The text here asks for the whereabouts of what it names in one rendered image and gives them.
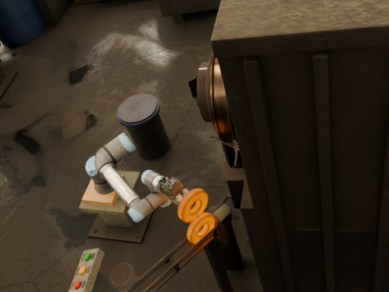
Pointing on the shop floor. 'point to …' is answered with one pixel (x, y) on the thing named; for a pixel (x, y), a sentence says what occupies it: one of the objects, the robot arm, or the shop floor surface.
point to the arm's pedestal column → (120, 226)
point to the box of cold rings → (184, 7)
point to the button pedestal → (100, 283)
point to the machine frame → (311, 138)
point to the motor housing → (228, 244)
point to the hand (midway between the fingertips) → (191, 203)
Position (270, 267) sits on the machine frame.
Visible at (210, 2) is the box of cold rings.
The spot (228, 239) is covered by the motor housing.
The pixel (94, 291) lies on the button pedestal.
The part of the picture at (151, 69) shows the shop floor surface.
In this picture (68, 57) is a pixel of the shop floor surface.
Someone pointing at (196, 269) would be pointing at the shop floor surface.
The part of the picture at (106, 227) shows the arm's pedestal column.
